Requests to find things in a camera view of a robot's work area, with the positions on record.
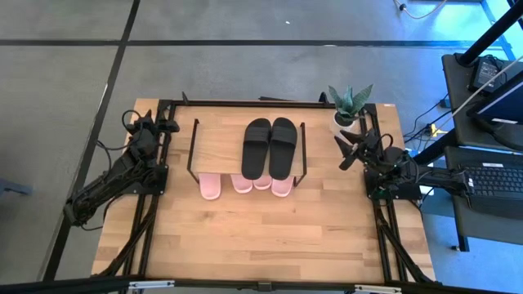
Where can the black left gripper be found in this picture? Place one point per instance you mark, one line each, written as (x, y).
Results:
(145, 136)

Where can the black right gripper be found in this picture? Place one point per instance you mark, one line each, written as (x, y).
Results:
(369, 147)

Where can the black slide sandal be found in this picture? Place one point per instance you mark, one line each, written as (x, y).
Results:
(282, 151)
(255, 151)

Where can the wooden shelf with black legs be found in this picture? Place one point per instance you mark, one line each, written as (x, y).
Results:
(216, 151)

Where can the pink slide sandal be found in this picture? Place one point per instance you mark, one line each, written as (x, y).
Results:
(282, 188)
(262, 183)
(242, 185)
(210, 188)

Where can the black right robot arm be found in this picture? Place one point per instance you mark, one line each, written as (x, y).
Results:
(433, 179)

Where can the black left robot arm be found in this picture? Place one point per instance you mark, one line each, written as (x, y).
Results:
(118, 175)

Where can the green plant in white pot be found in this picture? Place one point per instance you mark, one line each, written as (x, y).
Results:
(343, 126)

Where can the short black pole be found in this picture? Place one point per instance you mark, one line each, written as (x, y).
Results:
(433, 151)

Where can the yellow plug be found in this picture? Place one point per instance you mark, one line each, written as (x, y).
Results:
(436, 131)

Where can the black desk with monitor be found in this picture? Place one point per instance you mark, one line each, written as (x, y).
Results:
(457, 122)

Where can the black desk with laptop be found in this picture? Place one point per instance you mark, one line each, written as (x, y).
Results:
(453, 212)

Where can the black laptop keyboard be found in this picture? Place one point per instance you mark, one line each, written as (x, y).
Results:
(494, 183)

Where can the black power adapter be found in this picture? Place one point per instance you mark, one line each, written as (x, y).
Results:
(485, 74)

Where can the black monitor with stand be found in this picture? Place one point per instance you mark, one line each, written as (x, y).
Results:
(506, 106)

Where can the long black pole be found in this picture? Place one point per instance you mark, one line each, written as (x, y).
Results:
(490, 36)

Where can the black crossbar with silver brackets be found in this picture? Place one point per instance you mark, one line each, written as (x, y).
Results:
(61, 286)

